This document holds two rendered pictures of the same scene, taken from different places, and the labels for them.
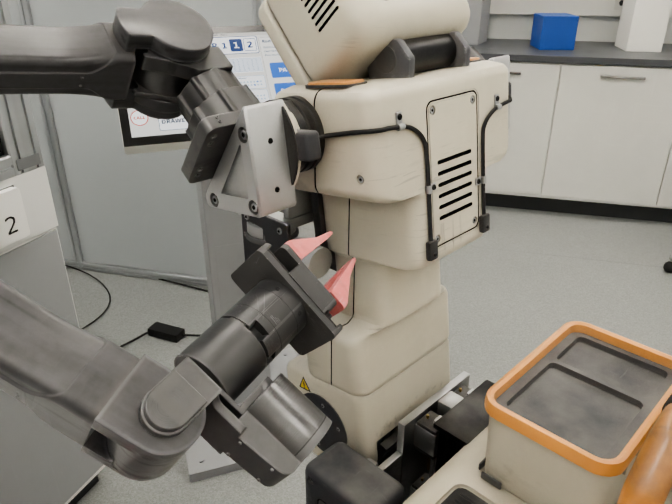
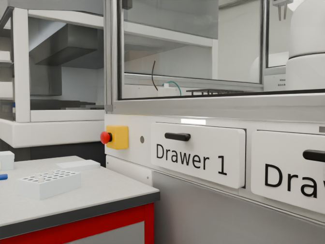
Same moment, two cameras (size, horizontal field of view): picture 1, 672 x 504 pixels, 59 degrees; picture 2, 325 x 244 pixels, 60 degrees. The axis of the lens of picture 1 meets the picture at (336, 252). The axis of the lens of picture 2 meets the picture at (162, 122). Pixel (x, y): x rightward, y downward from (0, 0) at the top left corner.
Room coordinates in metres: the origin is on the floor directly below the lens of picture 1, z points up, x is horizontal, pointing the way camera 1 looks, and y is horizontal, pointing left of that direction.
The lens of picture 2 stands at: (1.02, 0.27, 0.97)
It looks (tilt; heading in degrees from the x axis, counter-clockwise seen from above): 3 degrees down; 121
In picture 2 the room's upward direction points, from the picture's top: straight up
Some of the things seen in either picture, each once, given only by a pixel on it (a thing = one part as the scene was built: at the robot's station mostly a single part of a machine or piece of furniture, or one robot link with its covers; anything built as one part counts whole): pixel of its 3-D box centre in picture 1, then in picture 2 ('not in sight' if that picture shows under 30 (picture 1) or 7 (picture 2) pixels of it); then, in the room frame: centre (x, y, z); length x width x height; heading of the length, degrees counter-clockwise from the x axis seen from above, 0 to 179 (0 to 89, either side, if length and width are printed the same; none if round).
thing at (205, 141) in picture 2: not in sight; (189, 149); (0.75, 0.85, 0.87); 0.29 x 0.02 x 0.11; 157
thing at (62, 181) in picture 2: not in sight; (50, 183); (0.42, 0.72, 0.78); 0.12 x 0.08 x 0.04; 91
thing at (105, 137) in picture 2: not in sight; (106, 137); (0.42, 0.93, 0.88); 0.04 x 0.03 x 0.04; 157
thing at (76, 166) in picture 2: not in sight; (78, 165); (0.28, 0.94, 0.77); 0.13 x 0.09 x 0.02; 67
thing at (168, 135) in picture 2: not in sight; (180, 136); (0.74, 0.82, 0.91); 0.07 x 0.04 x 0.01; 157
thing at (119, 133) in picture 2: not in sight; (115, 136); (0.44, 0.96, 0.88); 0.07 x 0.05 x 0.07; 157
